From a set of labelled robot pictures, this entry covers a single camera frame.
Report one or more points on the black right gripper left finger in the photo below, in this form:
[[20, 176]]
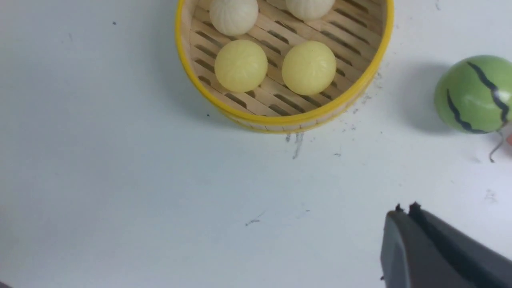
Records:
[[409, 259]]

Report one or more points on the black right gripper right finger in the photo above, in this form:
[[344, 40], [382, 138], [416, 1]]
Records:
[[472, 260]]

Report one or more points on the yellow bun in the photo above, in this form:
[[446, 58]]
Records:
[[241, 66], [309, 68]]

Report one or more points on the white bun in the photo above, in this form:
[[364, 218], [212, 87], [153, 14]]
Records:
[[307, 10], [233, 17]]

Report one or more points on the yellow-rimmed bamboo steamer tray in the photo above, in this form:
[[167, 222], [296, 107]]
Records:
[[358, 32]]

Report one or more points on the green toy watermelon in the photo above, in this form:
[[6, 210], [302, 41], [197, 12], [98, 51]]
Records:
[[474, 96]]

